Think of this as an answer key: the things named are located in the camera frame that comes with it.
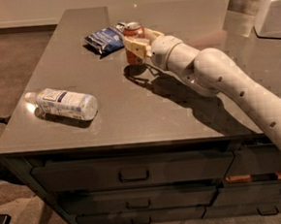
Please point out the top left drawer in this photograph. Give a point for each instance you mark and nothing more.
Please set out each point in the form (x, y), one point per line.
(98, 174)

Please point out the middle left drawer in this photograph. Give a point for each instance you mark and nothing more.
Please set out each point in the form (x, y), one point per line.
(141, 199)

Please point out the red coke can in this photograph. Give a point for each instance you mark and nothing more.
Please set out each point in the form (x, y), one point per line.
(135, 30)

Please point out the bottom left drawer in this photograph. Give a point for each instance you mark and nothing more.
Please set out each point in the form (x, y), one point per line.
(144, 217)

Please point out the dark drawer cabinet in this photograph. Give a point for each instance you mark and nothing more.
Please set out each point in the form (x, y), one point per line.
(22, 164)

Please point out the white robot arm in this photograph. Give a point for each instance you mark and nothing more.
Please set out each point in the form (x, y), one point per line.
(210, 71)

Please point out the top right drawer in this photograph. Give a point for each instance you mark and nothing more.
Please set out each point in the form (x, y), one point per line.
(257, 160)

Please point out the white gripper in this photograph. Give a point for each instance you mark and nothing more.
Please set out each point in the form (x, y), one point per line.
(163, 51)

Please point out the bottom right drawer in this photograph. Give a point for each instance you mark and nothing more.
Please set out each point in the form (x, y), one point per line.
(272, 208)

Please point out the middle right drawer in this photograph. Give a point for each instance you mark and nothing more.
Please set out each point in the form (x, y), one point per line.
(249, 194)

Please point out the blue chip bag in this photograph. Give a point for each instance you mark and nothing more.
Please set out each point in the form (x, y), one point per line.
(107, 40)

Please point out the clear plastic water bottle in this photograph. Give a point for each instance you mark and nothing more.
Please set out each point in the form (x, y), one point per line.
(64, 103)

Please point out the drawer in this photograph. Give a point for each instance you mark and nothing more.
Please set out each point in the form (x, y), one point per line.
(141, 199)
(272, 208)
(98, 174)
(257, 160)
(249, 194)
(144, 217)

